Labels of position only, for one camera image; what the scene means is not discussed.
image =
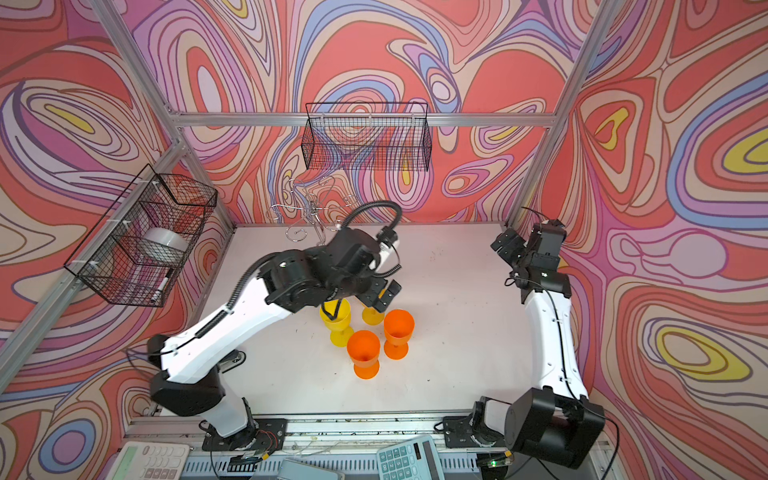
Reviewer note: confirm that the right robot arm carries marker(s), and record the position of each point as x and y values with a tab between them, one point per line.
553	421

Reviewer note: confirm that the orange wine glass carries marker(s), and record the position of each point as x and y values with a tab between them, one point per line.
364	349
398	328

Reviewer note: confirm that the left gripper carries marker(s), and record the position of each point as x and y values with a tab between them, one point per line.
374	298

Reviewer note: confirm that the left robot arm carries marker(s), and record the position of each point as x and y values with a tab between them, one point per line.
274	287

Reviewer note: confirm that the light yellow wine glass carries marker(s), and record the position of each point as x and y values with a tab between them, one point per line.
336	315

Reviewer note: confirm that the dark yellow wine glass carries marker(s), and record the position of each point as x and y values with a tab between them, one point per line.
372	317

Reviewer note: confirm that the grey box at front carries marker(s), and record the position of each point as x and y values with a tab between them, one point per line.
294	470

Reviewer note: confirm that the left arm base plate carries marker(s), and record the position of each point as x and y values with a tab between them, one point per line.
265	435

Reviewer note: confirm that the chrome wine glass rack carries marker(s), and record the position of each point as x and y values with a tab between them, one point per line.
303	206

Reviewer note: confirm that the back black wire basket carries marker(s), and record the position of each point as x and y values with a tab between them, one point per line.
367	136

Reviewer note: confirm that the black marker pen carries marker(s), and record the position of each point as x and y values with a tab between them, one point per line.
159	292

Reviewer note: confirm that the teal calculator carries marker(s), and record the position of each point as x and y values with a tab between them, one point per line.
413	459

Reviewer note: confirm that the left black wire basket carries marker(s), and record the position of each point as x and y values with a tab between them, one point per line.
114	269

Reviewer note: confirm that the black wire basket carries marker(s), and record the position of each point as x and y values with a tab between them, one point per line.
114	269
367	136

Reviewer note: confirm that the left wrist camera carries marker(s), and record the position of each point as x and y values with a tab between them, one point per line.
387	240

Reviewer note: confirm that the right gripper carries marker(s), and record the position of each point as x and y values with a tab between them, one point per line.
505	251

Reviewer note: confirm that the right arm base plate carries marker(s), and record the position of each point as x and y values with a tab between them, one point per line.
458	432

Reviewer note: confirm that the grey black stapler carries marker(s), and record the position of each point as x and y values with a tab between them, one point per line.
233	360

